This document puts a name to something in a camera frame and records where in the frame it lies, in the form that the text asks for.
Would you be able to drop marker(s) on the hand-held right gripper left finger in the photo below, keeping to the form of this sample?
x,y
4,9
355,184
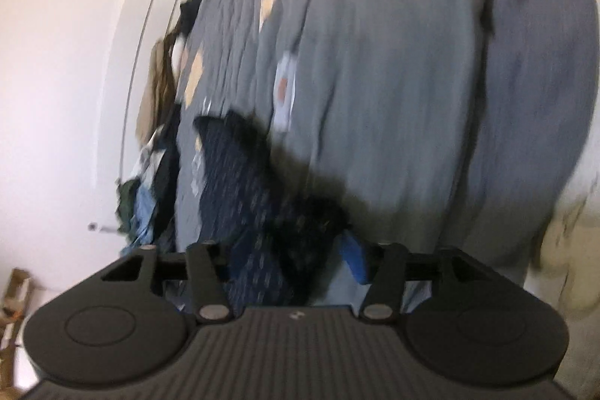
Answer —
x,y
206,273

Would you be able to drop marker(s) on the open cardboard box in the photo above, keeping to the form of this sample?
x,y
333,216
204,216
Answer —
x,y
18,287

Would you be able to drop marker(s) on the grey quilted bedspread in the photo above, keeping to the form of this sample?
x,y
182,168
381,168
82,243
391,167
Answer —
x,y
398,76

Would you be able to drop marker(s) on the navy patterned sweater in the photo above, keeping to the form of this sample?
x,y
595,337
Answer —
x,y
253,203

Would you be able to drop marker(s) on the tan folded blanket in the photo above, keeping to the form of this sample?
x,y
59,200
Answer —
x,y
157,90

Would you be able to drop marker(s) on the black rumpled cloth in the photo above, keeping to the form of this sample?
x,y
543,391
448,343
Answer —
x,y
192,11

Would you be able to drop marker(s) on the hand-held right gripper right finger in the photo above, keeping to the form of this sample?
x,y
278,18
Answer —
x,y
356,257

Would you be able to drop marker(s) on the dark dotted garment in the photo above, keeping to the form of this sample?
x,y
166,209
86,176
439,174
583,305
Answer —
x,y
166,194

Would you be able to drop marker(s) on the dark green garment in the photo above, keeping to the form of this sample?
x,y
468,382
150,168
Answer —
x,y
127,203

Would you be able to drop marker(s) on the black device on stand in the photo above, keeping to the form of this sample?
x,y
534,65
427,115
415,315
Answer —
x,y
93,226

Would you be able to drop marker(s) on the light blue garment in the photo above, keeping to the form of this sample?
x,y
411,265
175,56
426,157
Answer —
x,y
143,217

